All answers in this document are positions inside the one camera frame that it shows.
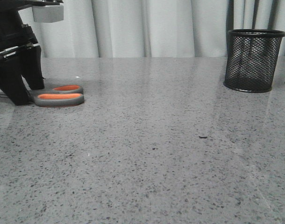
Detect black mesh pen bucket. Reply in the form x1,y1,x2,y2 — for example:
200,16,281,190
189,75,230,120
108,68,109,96
223,29,285,93

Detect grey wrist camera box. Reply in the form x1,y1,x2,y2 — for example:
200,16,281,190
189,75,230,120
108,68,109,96
32,5,64,23

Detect grey and orange scissors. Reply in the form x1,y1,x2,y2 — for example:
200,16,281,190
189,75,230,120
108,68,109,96
14,84,85,107

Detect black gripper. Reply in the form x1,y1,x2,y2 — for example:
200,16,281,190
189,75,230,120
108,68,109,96
0,0,63,105

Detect grey curtain backdrop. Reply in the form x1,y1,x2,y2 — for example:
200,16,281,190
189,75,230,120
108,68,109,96
20,0,285,57

